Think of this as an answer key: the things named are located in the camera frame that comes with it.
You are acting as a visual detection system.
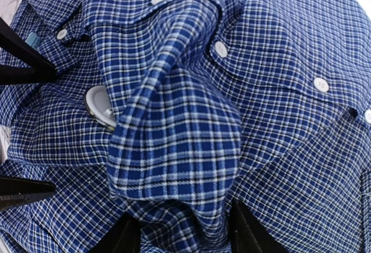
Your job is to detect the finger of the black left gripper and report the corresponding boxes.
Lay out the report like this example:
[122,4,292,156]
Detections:
[1,20,57,85]
[1,177,56,211]

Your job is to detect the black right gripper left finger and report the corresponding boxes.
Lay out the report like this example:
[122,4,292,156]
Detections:
[89,213,141,253]

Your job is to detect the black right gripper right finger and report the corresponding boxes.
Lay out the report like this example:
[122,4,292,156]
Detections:
[228,199,288,253]

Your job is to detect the blue plaid shirt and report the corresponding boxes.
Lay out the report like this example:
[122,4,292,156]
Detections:
[1,0,370,252]

